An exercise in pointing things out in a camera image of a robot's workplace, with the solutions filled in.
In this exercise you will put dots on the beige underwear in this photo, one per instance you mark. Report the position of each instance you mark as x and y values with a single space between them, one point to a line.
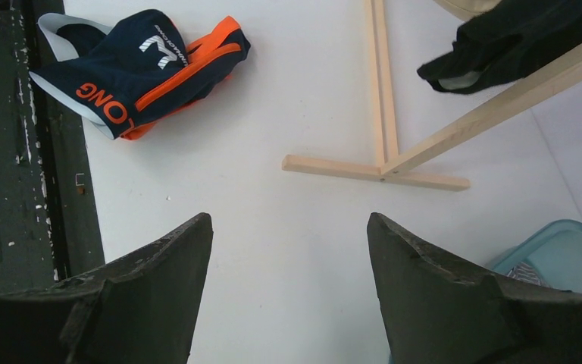
467 9

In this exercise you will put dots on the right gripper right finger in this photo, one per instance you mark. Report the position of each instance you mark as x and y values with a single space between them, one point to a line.
440 308

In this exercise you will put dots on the black white-banded underwear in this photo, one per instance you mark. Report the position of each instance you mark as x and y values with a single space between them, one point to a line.
505 44

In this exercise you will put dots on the navy orange-trimmed underwear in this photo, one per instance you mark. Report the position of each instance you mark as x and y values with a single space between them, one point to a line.
124 79

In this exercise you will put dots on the teal plastic basket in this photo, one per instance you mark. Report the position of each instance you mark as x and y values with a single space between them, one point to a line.
555 251

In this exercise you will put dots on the navy striped underwear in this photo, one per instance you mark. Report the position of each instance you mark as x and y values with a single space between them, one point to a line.
527 273

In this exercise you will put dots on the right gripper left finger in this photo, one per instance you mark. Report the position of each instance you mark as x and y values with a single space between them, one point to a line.
140 308

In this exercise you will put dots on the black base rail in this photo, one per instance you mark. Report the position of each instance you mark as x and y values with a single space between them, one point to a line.
49 228

